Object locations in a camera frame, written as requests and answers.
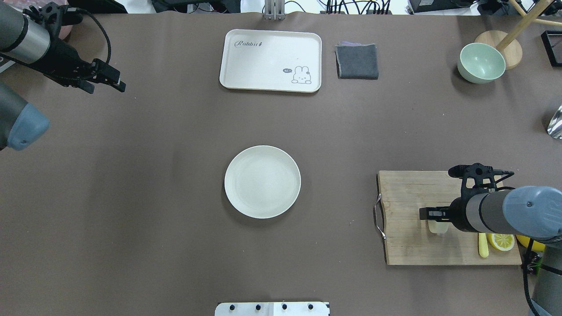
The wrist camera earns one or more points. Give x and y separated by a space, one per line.
479 179
53 16

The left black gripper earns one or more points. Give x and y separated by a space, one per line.
64 56

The round cream plate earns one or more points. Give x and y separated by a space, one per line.
262 182

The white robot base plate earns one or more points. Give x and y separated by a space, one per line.
304 308

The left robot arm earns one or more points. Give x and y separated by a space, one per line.
30 38

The bamboo cutting board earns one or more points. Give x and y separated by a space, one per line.
409 240

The pink bowl of ice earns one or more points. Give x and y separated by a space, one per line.
65 30

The aluminium frame post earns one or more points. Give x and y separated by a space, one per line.
274 10

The mint green bowl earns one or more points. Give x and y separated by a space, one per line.
480 63

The lower lemon slice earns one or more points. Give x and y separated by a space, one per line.
501 242

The cream rabbit serving tray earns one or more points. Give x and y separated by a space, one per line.
271 61

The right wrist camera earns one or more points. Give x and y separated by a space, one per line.
479 179

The green lime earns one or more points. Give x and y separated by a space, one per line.
534 264

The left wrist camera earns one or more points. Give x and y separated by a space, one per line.
53 16

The black picture frame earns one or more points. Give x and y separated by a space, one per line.
552 41

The yellow plastic knife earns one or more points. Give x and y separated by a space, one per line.
483 249

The white steamed bun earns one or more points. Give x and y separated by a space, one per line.
436 227

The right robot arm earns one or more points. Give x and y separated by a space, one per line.
532 211

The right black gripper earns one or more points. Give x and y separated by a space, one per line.
458 214

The dark grey folded cloth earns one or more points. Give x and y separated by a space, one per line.
357 61

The wooden mug tree stand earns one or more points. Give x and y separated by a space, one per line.
506 43

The silver metal scoop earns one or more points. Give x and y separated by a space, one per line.
554 128

